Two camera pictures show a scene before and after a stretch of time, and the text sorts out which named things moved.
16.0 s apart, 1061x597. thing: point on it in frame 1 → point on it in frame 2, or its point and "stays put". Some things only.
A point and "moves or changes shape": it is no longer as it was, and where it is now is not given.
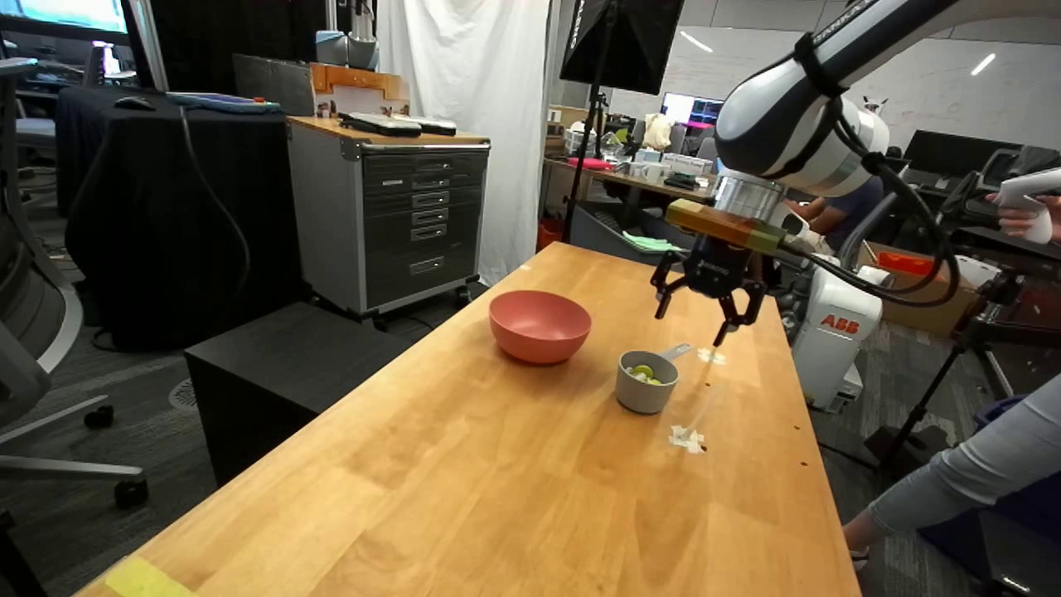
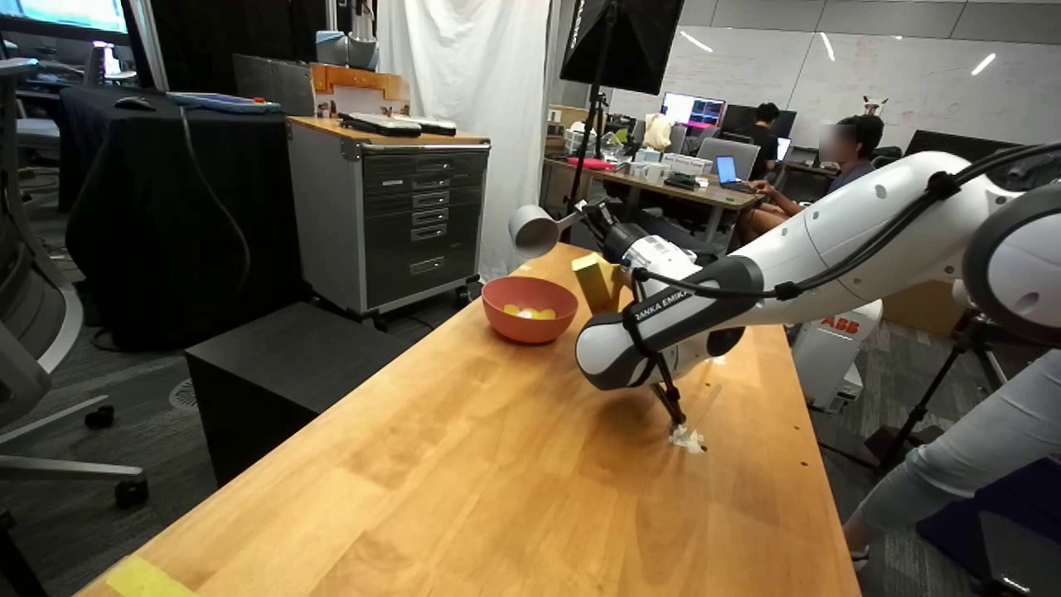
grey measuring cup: x=645 y=381 moves or changes shape
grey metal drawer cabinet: x=385 y=216 stays put
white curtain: x=483 y=68 stays put
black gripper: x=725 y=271 → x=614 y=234
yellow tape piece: x=142 y=577 stays put
